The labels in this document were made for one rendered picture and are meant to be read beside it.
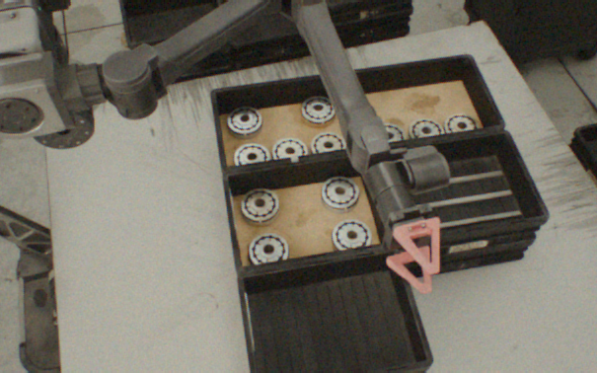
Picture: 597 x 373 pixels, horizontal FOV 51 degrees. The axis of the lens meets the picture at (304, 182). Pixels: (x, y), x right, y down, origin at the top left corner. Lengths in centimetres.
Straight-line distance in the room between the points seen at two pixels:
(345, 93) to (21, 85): 54
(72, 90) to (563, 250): 138
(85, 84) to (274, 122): 84
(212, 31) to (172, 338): 85
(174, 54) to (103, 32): 239
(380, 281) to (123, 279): 70
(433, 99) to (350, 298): 72
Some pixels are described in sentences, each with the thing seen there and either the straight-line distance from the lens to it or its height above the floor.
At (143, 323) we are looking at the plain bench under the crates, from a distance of 174.
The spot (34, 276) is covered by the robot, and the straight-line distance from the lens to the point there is 242.
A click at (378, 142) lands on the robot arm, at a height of 149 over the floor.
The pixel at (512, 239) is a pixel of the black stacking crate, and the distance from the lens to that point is 174.
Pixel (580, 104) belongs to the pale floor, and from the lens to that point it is 332.
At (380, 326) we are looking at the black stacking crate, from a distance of 156.
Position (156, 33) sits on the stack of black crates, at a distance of 272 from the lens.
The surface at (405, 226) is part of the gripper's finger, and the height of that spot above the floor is 151.
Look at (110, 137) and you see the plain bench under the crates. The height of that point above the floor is 70.
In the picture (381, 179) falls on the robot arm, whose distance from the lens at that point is 97.
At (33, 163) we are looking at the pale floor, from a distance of 306.
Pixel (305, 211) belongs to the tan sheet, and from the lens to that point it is 169.
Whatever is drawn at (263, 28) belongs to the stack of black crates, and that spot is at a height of 38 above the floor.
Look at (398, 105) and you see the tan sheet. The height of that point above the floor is 83.
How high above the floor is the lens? 227
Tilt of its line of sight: 56 degrees down
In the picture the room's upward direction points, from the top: straight up
